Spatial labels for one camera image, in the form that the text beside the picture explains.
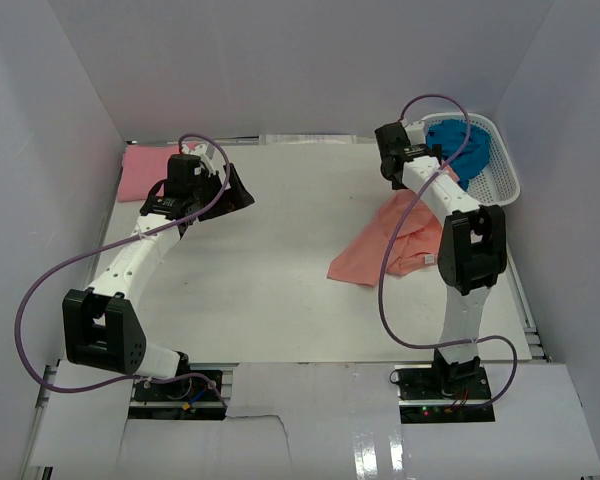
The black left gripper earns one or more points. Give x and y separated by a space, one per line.
219 195

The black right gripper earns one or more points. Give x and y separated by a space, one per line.
431 151

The salmon orange t shirt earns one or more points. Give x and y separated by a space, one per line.
411 244

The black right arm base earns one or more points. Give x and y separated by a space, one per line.
423 401

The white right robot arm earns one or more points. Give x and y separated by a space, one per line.
472 251

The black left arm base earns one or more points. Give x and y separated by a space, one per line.
186 400

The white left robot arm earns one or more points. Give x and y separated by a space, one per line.
101 327

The folded pink t shirt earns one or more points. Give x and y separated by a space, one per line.
142 168

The white plastic basket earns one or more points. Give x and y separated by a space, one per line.
484 167

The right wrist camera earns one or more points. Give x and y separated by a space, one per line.
416 131

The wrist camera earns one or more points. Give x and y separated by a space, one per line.
205 152
416 131

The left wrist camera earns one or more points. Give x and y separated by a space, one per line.
205 152

